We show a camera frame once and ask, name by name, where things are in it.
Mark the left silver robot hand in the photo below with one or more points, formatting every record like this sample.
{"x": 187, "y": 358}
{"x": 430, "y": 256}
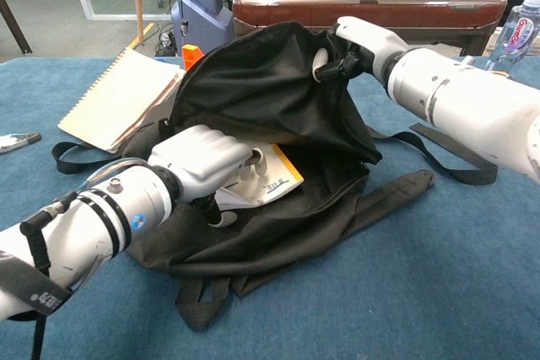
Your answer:
{"x": 202, "y": 153}

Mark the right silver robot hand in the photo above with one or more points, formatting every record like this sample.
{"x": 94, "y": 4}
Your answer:
{"x": 371, "y": 39}

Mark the white book yellow spine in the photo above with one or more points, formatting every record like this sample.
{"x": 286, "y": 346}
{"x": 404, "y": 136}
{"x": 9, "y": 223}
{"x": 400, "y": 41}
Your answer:
{"x": 278, "y": 185}

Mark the black fabric backpack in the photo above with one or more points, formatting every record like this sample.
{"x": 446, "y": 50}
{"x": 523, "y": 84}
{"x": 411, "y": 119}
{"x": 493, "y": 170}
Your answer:
{"x": 261, "y": 94}

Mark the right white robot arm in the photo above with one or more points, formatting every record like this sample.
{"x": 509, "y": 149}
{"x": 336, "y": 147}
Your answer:
{"x": 464, "y": 94}

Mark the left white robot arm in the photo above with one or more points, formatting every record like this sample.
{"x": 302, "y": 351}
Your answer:
{"x": 84, "y": 225}

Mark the brown mahjong table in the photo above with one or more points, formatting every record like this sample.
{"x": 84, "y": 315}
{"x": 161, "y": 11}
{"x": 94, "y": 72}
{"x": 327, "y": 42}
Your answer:
{"x": 422, "y": 10}

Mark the beige spiral notebook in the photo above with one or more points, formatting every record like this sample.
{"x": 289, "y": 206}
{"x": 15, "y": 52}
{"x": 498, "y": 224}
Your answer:
{"x": 122, "y": 94}

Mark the orange plastic block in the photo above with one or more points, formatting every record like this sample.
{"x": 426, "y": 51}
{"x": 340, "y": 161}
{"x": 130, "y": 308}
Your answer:
{"x": 190, "y": 54}

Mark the white power strip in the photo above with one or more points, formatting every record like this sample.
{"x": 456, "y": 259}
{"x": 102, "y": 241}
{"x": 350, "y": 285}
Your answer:
{"x": 165, "y": 41}

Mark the clear plastic water bottle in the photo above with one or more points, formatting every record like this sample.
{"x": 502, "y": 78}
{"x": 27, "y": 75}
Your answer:
{"x": 521, "y": 27}

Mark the black slanted furniture leg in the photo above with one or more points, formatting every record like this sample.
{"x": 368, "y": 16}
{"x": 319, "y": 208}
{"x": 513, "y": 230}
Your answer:
{"x": 14, "y": 25}

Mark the blue felt table cover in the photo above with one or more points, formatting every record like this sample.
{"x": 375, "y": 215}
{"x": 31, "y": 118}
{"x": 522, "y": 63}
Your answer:
{"x": 422, "y": 271}

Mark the black hanging pendant switch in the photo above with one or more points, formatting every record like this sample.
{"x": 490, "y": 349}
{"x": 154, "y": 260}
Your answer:
{"x": 184, "y": 28}

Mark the blue grey machine pedestal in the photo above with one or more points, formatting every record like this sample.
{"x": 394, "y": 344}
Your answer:
{"x": 202, "y": 18}

